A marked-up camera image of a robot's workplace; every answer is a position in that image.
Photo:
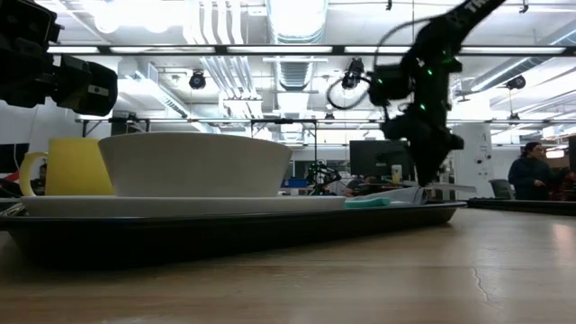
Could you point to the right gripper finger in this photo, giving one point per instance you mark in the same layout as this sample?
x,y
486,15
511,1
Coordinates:
x,y
437,157
419,157

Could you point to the grey cloth napkin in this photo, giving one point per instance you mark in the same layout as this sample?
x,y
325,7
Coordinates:
x,y
400,195

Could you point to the yellow plastic mug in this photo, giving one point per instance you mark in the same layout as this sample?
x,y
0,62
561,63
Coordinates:
x,y
76,166

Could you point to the beige bowl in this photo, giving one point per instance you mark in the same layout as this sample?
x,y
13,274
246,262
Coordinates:
x,y
193,164

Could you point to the white round plate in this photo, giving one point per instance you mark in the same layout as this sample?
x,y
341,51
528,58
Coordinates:
x,y
180,206

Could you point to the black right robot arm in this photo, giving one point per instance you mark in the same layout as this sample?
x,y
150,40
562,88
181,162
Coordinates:
x,y
459,22

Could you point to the black background robot arm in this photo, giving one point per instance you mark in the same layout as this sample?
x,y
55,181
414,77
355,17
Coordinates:
x,y
321,177

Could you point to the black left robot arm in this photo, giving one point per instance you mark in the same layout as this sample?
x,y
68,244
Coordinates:
x,y
22,54

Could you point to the black plastic tray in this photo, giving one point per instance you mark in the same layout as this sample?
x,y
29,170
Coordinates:
x,y
225,238

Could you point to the yellow paper cup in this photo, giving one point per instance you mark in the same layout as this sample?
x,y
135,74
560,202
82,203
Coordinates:
x,y
397,173

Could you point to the white round column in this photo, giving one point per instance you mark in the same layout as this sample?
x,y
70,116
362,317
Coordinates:
x,y
472,157

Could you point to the black computer monitor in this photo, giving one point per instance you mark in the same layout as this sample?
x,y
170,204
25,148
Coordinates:
x,y
378,157

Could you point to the person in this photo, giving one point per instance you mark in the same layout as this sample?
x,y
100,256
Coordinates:
x,y
531,175
360,186

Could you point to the grey office chair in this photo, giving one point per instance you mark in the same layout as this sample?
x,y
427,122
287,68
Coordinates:
x,y
500,189

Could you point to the black ceiling spotlight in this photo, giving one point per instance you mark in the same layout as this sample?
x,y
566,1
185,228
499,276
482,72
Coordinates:
x,y
353,74
516,82
197,80

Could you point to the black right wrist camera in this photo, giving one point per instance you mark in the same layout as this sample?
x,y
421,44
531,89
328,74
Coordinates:
x,y
389,83

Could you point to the dark wall screen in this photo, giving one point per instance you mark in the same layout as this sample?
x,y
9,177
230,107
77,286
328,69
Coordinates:
x,y
11,157

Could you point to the black background gantry frame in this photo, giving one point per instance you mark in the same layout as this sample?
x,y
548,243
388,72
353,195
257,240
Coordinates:
x,y
283,121

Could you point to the silver ventilation duct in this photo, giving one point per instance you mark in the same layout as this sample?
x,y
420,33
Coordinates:
x,y
294,27

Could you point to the black frame crossbar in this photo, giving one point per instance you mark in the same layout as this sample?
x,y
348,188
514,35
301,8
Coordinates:
x,y
279,49

